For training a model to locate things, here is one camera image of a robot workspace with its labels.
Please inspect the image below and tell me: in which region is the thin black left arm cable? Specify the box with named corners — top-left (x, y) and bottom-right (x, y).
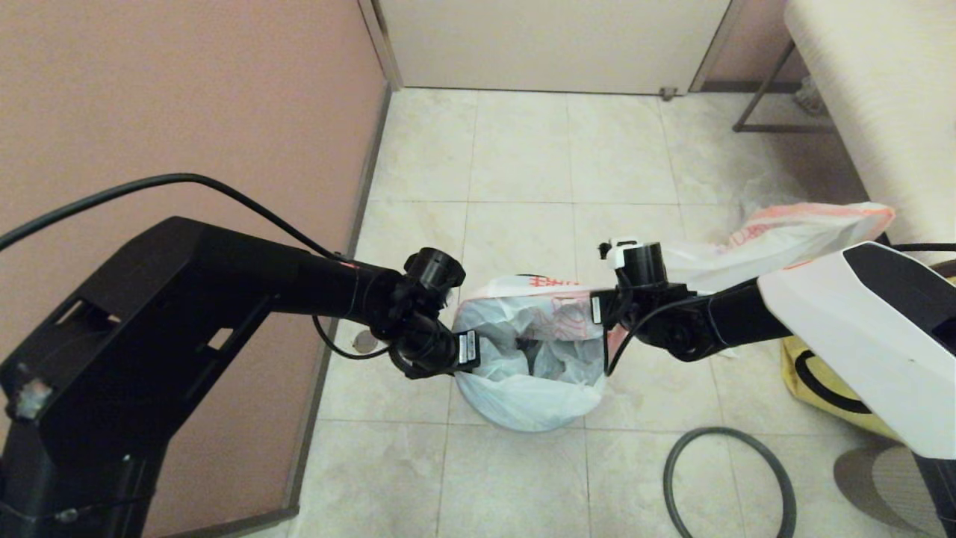
top-left (0, 173), bottom-right (346, 261)

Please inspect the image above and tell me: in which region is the yellow fabric bag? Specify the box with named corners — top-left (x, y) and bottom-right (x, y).
top-left (780, 336), bottom-right (908, 442)

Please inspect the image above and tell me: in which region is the black left camera cable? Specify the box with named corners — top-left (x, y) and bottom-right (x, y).
top-left (312, 314), bottom-right (397, 362)

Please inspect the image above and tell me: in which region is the white plastic bag liner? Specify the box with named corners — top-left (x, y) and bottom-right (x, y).
top-left (452, 275), bottom-right (630, 433)

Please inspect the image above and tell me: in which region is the small clear plastic wrapper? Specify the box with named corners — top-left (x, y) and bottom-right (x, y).
top-left (792, 77), bottom-right (824, 118)

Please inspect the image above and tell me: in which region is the dark grey baseboard strip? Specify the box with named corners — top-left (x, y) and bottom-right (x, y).
top-left (146, 86), bottom-right (394, 538)

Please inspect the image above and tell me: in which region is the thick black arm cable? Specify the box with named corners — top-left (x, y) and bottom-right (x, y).
top-left (794, 350), bottom-right (875, 415)

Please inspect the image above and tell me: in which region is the grey ribbed round pad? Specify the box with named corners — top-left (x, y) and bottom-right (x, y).
top-left (833, 446), bottom-right (943, 538)

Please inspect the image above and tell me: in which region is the white door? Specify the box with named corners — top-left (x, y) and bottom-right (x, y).
top-left (371, 0), bottom-right (733, 97)

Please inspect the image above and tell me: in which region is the grey door frame post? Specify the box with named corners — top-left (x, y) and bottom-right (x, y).
top-left (686, 0), bottom-right (748, 95)
top-left (357, 0), bottom-right (406, 92)

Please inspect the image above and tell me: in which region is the white bag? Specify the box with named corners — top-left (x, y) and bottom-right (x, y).
top-left (663, 202), bottom-right (894, 294)

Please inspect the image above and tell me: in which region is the grey bin rim ring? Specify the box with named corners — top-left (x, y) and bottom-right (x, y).
top-left (663, 427), bottom-right (797, 538)

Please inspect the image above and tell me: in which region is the dark metal table frame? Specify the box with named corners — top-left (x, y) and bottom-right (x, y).
top-left (732, 41), bottom-right (836, 135)

